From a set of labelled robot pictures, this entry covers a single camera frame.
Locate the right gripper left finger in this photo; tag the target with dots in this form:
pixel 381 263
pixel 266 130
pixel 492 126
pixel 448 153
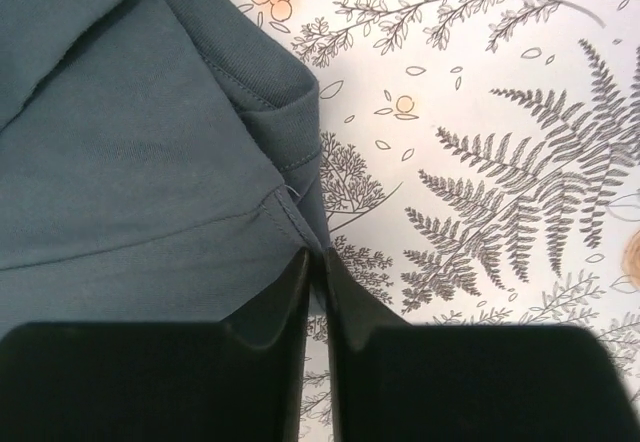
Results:
pixel 238 379

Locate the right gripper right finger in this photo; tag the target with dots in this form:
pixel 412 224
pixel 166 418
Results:
pixel 394 381

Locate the dark blue t-shirt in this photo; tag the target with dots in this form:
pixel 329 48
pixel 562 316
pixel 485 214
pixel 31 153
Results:
pixel 159 160

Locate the floral table mat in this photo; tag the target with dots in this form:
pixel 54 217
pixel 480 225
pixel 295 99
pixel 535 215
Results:
pixel 480 158

